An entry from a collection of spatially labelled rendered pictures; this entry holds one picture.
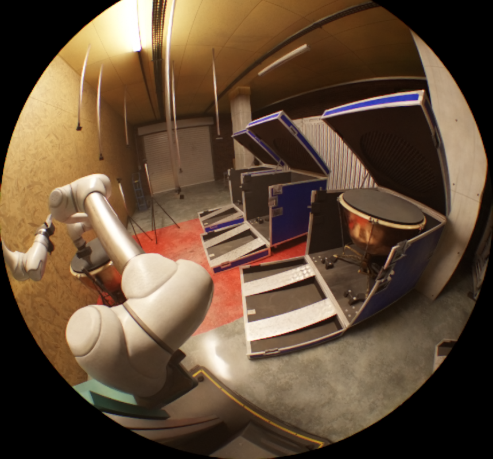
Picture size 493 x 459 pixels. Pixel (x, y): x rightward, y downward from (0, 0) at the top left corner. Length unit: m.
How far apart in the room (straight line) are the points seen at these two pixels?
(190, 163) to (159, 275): 7.14
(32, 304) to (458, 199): 3.68
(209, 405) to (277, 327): 0.84
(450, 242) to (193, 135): 8.04
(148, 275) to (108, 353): 0.19
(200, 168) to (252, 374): 7.27
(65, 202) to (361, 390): 2.00
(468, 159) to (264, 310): 2.48
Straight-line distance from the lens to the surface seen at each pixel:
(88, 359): 0.32
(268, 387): 1.39
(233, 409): 1.08
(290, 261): 1.96
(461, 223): 2.09
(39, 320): 1.79
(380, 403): 1.66
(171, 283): 0.36
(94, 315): 0.33
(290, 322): 1.47
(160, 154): 7.38
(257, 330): 1.49
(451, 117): 2.06
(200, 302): 0.36
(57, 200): 0.74
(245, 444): 0.57
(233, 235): 2.50
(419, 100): 0.98
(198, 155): 7.47
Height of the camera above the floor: 1.39
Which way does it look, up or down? 23 degrees down
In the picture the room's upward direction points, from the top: 5 degrees counter-clockwise
